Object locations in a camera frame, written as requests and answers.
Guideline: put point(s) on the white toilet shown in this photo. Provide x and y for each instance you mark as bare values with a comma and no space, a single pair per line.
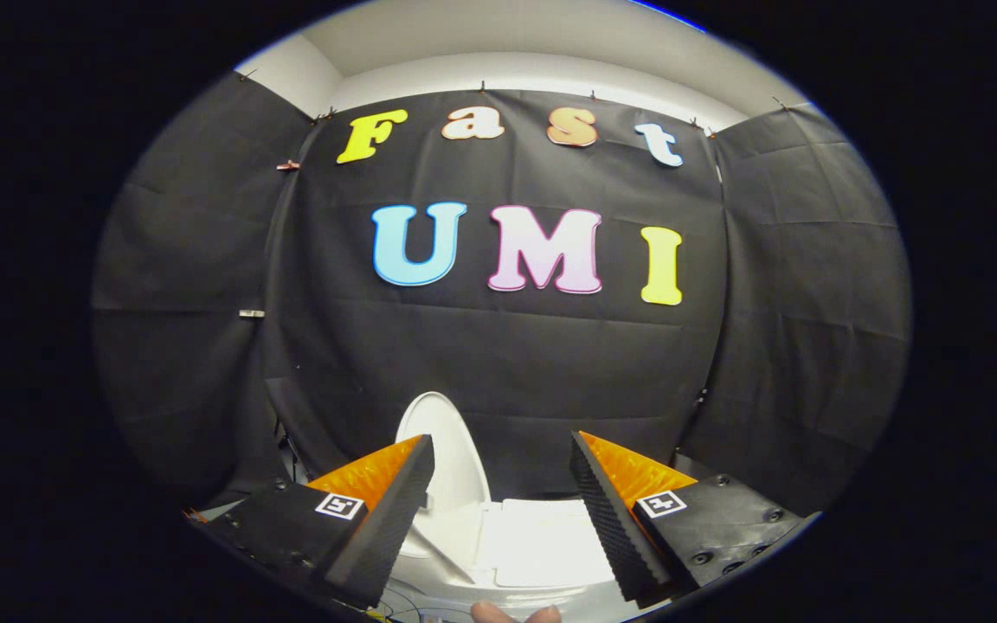
542,541

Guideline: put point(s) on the white toilet lid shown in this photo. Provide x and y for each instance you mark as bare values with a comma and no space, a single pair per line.
451,441

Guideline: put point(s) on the black backdrop cloth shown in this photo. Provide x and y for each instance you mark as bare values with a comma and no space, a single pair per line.
507,372

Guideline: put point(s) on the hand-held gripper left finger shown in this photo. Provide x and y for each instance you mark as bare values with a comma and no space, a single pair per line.
377,541

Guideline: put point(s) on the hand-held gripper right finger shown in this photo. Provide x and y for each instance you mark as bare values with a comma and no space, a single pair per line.
615,532

